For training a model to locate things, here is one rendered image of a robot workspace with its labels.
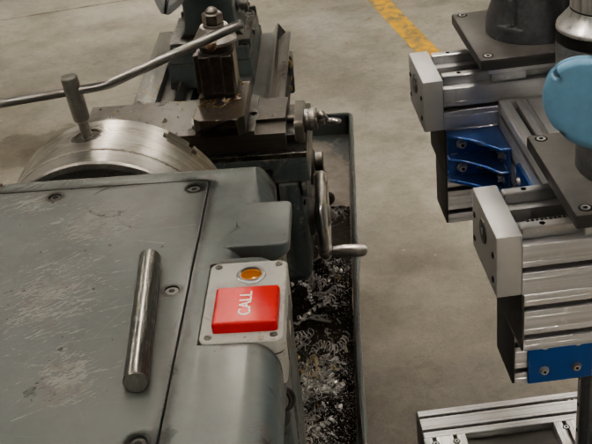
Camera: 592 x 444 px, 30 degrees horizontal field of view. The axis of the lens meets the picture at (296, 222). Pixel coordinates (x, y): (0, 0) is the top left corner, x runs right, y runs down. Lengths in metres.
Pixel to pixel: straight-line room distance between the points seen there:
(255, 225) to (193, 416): 0.30
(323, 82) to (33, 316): 3.68
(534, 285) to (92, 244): 0.57
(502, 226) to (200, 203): 0.40
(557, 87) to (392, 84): 3.42
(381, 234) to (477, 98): 1.75
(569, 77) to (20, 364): 0.63
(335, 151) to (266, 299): 1.89
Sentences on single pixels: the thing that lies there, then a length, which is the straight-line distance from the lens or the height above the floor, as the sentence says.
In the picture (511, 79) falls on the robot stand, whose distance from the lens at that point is 1.85.
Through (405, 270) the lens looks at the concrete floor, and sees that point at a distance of 3.37.
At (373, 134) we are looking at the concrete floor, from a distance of 4.20.
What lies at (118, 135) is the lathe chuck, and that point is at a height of 1.24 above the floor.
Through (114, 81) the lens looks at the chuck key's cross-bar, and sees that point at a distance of 1.43.
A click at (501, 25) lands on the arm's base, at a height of 1.19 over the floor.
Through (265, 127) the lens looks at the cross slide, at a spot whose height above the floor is 0.96.
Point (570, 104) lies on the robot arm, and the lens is 1.22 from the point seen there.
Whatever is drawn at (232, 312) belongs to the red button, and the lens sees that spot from 1.01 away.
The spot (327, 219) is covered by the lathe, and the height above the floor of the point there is 0.77.
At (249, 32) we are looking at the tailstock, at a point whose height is 0.93.
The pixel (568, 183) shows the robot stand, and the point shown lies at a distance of 1.41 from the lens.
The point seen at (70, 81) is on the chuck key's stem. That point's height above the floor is 1.32.
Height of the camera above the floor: 1.84
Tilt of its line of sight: 30 degrees down
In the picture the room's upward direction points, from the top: 6 degrees counter-clockwise
